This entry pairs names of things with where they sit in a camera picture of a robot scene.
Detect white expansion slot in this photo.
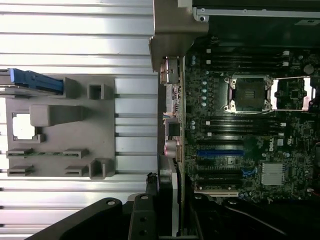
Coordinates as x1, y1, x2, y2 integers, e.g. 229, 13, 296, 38
194, 188, 239, 197

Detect long black expansion slot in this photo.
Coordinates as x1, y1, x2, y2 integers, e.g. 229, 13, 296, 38
199, 177, 244, 187
199, 169, 244, 177
197, 139, 245, 147

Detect short black expansion slot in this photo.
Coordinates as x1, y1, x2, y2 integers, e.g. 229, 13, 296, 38
197, 159, 221, 167

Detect blue expansion slot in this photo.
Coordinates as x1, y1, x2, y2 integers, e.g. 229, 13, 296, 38
196, 149, 246, 157

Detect silver chipset heatsink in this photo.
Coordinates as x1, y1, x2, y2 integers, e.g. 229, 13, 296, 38
261, 162, 285, 186

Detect green motherboard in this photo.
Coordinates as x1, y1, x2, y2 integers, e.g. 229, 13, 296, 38
183, 44, 320, 202

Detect black RAM slot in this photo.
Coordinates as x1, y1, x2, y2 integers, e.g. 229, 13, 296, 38
205, 120, 285, 127
206, 59, 291, 66
206, 47, 291, 55
205, 130, 285, 138
206, 53, 291, 60
206, 64, 291, 72
205, 125, 285, 132
205, 116, 285, 122

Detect grey printed parts rack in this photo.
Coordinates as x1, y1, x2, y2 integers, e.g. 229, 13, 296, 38
4, 75, 116, 181

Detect green RAM stick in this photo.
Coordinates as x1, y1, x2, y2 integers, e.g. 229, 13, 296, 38
7, 151, 90, 158

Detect CPU socket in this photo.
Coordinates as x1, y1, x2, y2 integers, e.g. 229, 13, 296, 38
223, 74, 275, 115

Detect silver CPU chip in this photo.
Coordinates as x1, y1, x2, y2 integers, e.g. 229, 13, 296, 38
11, 113, 38, 140

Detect metal socket cover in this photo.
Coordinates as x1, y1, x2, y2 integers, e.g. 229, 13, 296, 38
273, 75, 318, 111

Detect hard disk with blue caddy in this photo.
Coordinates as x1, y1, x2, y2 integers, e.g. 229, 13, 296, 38
0, 68, 64, 96

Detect open dark grey PC case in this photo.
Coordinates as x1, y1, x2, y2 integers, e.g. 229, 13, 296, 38
157, 0, 320, 240

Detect grey printed case bracket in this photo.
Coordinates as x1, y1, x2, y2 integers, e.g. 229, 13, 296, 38
148, 0, 210, 74

